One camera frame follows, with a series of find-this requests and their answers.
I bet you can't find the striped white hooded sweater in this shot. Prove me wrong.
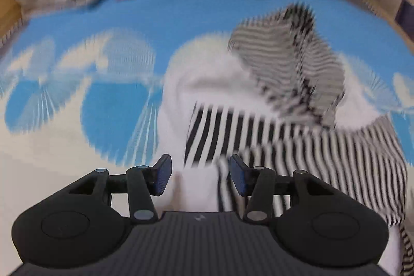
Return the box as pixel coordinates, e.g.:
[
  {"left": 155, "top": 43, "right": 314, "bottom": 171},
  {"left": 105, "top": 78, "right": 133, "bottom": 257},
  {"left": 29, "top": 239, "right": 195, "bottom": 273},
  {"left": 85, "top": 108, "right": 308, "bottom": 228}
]
[{"left": 158, "top": 4, "right": 413, "bottom": 275}]

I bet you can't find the blue white patterned bedsheet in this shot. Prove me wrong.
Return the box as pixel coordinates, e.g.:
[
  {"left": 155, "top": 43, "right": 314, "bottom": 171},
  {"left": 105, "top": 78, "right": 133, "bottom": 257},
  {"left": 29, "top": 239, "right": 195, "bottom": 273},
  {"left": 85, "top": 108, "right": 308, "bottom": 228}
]
[{"left": 1, "top": 0, "right": 413, "bottom": 275}]

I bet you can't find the purple box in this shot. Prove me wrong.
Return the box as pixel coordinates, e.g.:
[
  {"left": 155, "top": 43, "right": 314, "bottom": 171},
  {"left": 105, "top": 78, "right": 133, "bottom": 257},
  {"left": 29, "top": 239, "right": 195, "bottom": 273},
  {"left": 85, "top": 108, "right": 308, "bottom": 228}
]
[{"left": 395, "top": 0, "right": 414, "bottom": 40}]

